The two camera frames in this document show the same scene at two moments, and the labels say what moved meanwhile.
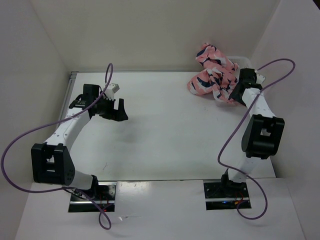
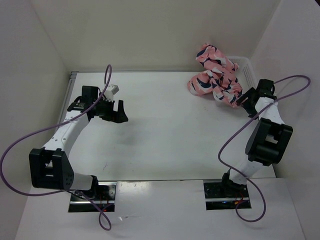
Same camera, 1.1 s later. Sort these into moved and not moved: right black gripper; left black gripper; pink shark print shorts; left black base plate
Moved: right black gripper
Not moved: pink shark print shorts; left black base plate; left black gripper
